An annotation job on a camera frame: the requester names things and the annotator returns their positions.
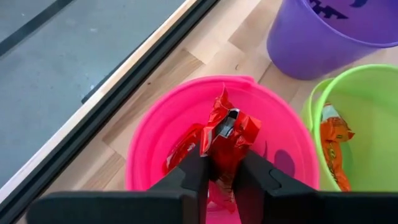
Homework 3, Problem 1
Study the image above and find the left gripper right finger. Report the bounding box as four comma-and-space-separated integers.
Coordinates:
233, 150, 315, 224

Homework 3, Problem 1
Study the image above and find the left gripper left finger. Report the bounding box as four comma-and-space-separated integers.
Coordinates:
149, 144, 210, 224

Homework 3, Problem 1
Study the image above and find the red candy with white label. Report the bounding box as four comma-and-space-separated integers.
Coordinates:
200, 83, 262, 214

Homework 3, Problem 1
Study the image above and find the pink jack-o-lantern bucket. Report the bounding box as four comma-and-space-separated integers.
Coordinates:
124, 74, 321, 224

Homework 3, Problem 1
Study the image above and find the purple jack-o-lantern bucket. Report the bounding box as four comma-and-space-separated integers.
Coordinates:
266, 0, 398, 81

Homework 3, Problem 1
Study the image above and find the green jack-o-lantern bucket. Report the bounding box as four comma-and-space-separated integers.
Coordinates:
300, 63, 398, 192

